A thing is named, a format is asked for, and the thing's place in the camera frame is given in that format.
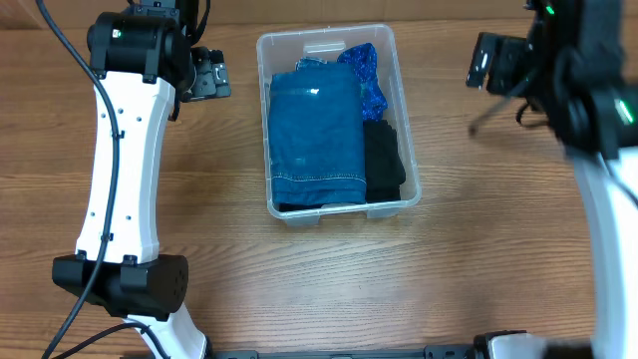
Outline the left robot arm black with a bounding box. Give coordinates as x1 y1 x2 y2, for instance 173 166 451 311
52 0 230 358

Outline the clear plastic storage bin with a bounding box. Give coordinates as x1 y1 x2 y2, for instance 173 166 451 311
256 24 422 226

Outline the cardboard wall panel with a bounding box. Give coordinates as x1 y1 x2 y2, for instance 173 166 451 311
0 0 638 30

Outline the shiny blue sequin cloth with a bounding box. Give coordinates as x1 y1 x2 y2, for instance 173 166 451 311
337 43 388 122

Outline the black cloth with band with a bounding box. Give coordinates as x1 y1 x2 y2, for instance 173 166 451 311
271 121 406 211

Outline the blue denim cloth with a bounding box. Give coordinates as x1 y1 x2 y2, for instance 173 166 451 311
268 63 367 206

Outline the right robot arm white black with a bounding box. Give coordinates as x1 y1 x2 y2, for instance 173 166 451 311
466 0 637 358

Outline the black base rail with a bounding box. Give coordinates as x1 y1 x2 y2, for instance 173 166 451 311
205 344 483 359

